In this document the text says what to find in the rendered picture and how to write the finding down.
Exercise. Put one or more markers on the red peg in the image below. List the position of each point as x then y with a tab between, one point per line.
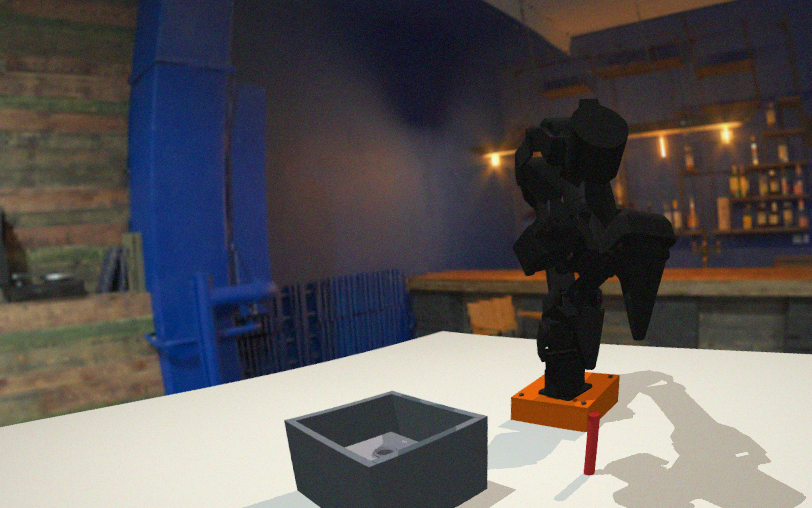
592	440

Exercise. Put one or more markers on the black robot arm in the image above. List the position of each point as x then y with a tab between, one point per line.
580	155

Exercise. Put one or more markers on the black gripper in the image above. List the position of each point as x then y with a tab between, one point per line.
631	244

